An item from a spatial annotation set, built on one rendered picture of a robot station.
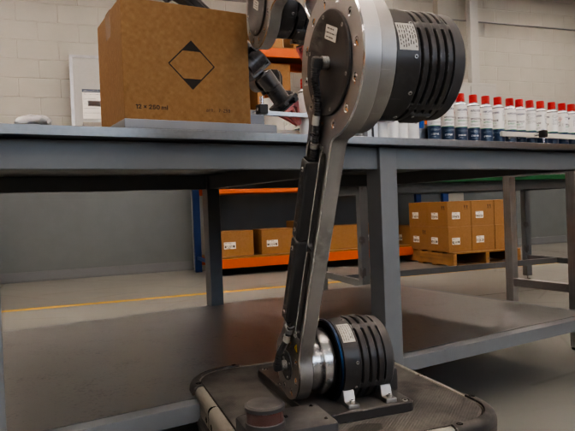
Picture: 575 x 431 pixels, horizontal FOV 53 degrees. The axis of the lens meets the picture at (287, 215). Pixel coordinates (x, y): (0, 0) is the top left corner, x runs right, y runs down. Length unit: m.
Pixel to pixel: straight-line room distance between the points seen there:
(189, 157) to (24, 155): 0.34
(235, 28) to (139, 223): 5.01
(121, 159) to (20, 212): 5.08
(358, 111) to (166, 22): 0.63
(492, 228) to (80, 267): 4.22
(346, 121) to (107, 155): 0.57
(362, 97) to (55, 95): 5.69
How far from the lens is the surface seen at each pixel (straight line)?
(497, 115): 2.61
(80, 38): 6.56
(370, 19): 0.87
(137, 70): 1.32
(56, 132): 1.20
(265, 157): 1.39
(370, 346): 1.19
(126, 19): 1.35
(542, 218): 8.71
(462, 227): 5.94
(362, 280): 3.43
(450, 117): 2.39
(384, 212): 1.58
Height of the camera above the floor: 0.66
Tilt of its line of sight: 1 degrees down
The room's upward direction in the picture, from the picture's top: 2 degrees counter-clockwise
